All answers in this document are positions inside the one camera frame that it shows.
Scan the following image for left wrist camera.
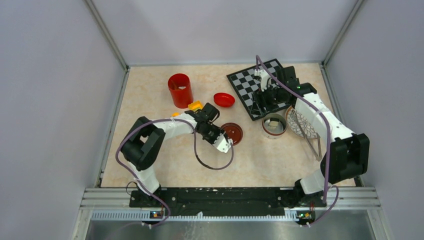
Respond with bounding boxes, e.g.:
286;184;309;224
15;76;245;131
213;133;233;153

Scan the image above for red cylindrical cup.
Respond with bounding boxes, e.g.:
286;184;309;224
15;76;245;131
167;73;194;109

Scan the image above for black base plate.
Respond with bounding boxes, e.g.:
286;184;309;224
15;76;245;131
129;187;326;217

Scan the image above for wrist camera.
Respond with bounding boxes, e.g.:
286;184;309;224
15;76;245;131
253;69;272;92
213;133;233;153

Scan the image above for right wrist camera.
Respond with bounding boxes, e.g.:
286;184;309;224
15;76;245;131
253;69;272;92

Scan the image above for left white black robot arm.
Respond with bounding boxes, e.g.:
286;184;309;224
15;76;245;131
116;103;233;207

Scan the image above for brown round lid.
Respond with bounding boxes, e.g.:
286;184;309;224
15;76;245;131
220;122;244;146

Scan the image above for silver metal tongs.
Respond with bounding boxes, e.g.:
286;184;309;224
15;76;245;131
286;108;323;161

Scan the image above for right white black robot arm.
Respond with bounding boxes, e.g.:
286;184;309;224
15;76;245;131
253;64;370;206

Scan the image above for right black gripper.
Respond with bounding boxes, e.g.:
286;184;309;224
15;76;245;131
250;82;285;116

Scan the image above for red oval dish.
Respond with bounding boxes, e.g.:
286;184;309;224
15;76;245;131
213;92;235;108

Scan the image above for black white sushi piece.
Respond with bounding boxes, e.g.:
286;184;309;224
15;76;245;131
268;117;280;128

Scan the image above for patterned round plate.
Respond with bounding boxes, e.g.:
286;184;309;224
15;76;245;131
285;106;319;140

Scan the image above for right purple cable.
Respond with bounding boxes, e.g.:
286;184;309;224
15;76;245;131
255;54;340;228

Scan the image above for black white chessboard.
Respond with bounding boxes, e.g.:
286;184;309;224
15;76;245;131
226;58;299;121

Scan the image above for yellow toy tray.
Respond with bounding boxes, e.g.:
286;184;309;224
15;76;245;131
187;100;204;112

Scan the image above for steel lunch box bowl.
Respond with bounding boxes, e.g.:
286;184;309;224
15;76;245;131
261;113;287;139

